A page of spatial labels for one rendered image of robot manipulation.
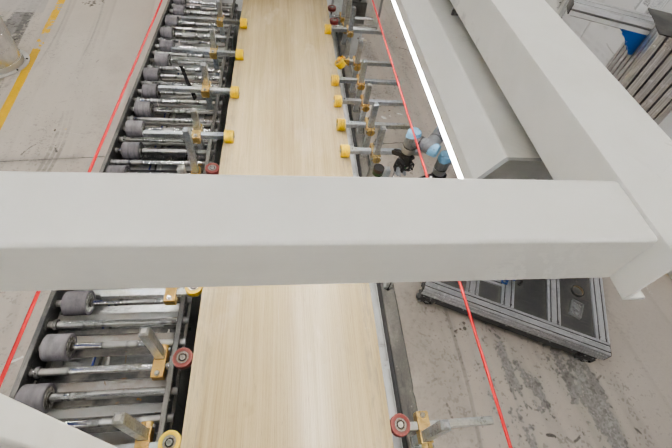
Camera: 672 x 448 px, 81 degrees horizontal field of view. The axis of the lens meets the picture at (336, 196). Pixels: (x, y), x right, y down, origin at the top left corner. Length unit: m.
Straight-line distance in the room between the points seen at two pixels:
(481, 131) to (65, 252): 0.39
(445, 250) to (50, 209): 0.21
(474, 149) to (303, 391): 1.46
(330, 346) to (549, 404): 1.76
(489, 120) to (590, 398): 3.00
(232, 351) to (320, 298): 0.45
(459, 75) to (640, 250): 0.31
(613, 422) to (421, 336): 1.29
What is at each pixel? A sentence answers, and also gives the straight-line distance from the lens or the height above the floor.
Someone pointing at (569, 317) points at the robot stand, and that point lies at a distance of 3.27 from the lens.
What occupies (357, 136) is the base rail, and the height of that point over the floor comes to 0.70.
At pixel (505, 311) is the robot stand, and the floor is 0.23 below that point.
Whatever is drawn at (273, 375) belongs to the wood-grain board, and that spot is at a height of 0.90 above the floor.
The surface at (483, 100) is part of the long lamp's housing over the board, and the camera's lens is 0.49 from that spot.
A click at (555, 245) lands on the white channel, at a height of 2.46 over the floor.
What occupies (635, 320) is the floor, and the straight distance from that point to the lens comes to 3.89.
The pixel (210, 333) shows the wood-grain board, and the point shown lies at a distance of 1.87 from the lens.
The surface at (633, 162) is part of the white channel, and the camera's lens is 0.35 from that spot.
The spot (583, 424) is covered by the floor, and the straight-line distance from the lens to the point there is 3.27.
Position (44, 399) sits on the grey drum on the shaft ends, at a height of 0.83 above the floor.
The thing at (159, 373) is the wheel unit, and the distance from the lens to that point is 1.94.
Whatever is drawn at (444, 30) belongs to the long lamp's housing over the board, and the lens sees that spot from 0.61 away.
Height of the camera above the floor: 2.63
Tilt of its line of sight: 50 degrees down
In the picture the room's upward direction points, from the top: 10 degrees clockwise
